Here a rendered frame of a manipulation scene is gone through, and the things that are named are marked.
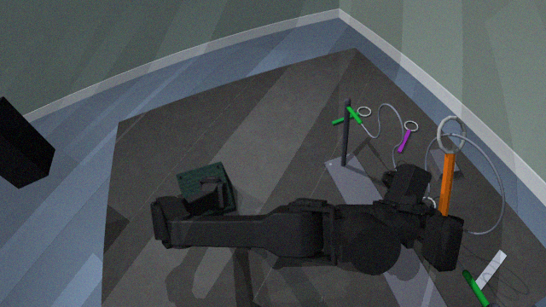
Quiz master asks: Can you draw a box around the orange handle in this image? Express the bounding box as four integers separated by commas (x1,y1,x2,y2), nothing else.
437,116,467,217

